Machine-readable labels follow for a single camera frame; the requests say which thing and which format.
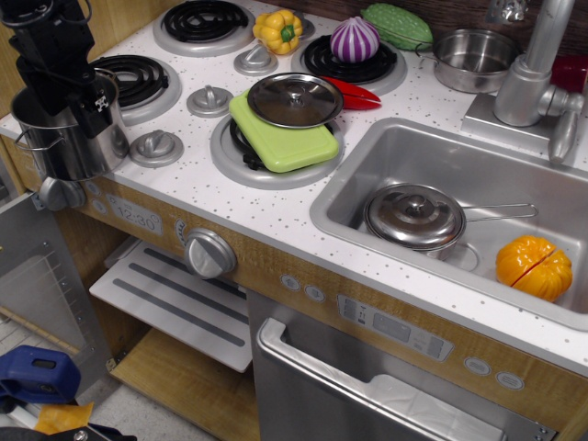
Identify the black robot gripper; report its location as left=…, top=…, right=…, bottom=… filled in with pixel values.
left=1, top=1, right=113, bottom=138

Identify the tall steel pot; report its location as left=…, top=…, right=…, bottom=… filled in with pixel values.
left=11, top=73, right=130, bottom=181

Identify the front left stove burner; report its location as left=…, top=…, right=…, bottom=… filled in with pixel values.
left=90, top=55, right=182, bottom=127

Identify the stove burner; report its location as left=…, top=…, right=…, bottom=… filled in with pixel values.
left=153, top=1, right=254, bottom=58
left=290, top=35, right=408, bottom=96
left=90, top=55, right=182, bottom=127
left=209, top=116, right=345, bottom=190

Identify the back left stove burner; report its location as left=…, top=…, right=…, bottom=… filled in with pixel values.
left=153, top=1, right=254, bottom=58

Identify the front right stove burner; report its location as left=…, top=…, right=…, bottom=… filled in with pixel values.
left=209, top=116, right=345, bottom=190

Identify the steel pot lid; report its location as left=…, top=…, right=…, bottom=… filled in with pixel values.
left=247, top=73, right=344, bottom=129

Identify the back right stove burner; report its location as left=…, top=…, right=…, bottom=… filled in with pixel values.
left=290, top=35, right=408, bottom=96

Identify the small steel bowl pot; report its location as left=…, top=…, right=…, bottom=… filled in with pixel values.
left=415, top=28, right=522, bottom=94

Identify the silver stovetop knob front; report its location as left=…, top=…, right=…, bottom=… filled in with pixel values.
left=130, top=130, right=184, bottom=168

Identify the silver stovetop knob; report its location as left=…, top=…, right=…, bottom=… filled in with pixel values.
left=233, top=44, right=278, bottom=76
left=187, top=85, right=233, bottom=119
left=130, top=130, right=184, bottom=168

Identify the left silver oven knob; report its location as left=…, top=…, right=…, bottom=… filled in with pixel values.
left=39, top=177, right=86, bottom=211

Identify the silver oven knob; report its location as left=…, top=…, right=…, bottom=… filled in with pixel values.
left=39, top=177, right=86, bottom=211
left=184, top=228, right=237, bottom=279

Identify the silver stovetop knob middle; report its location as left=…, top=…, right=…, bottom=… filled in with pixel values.
left=187, top=85, right=233, bottom=119

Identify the silver stovetop knob back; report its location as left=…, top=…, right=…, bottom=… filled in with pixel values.
left=233, top=44, right=278, bottom=76

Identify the white oven rack shelf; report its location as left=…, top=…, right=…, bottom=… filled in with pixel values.
left=90, top=241, right=252, bottom=373

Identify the right silver oven knob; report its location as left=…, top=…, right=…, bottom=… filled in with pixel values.
left=184, top=228, right=237, bottom=279

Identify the green plastic cutting board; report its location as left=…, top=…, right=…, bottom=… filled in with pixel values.
left=229, top=92, right=339, bottom=173

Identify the open oven door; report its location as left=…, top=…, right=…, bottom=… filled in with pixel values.
left=1, top=194, right=110, bottom=400

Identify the yellow toy bell pepper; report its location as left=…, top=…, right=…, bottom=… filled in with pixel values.
left=253, top=9, right=303, bottom=55

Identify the red toy chili pepper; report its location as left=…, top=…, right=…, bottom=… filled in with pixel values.
left=321, top=75, right=381, bottom=110

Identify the purple toy onion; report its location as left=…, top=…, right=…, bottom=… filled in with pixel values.
left=330, top=17, right=380, bottom=63

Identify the blue clamp tool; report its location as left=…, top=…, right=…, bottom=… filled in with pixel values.
left=1, top=345, right=82, bottom=404

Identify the yellow cloth scrap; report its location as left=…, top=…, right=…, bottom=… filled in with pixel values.
left=34, top=402, right=94, bottom=435

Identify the green toy bitter gourd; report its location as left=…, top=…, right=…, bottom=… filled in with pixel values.
left=361, top=3, right=434, bottom=51

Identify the steel saucepan with lid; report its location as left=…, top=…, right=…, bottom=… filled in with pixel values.
left=363, top=183, right=538, bottom=261

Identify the silver dishwasher door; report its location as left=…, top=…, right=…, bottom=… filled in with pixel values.
left=247, top=292, right=558, bottom=440

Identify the silver sink basin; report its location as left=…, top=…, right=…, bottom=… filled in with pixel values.
left=311, top=119, right=587, bottom=331

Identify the silver toy faucet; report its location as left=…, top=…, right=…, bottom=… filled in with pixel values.
left=461, top=1, right=584, bottom=164

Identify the orange toy pumpkin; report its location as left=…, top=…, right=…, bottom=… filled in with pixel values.
left=495, top=235, right=573, bottom=302

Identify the red cup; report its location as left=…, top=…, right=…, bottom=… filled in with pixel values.
left=550, top=55, right=587, bottom=94

